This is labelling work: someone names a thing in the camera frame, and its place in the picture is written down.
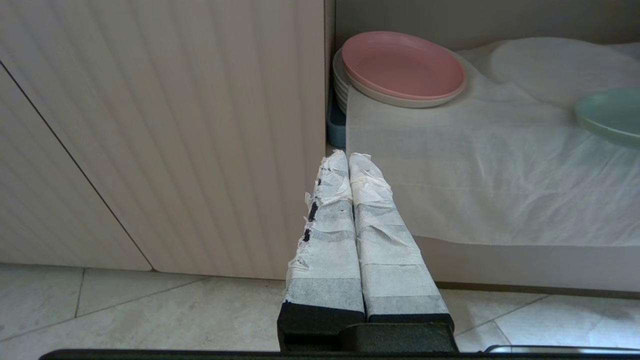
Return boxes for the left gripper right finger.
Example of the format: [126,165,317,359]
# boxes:
[348,152,457,346]

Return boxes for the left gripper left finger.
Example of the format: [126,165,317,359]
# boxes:
[277,149,366,351]

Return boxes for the beige lower shelf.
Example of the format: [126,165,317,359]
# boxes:
[325,142,640,295]

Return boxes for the pink plate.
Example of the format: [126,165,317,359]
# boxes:
[341,31,467,101]

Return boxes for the mint green plate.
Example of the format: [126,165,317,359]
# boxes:
[573,87,640,149]

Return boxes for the blue tray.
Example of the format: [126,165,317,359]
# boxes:
[326,90,347,149]

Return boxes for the white cloth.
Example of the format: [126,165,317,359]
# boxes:
[345,36,640,247]

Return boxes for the beige cabinet door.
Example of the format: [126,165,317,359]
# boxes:
[0,62,153,272]
[0,0,329,281]

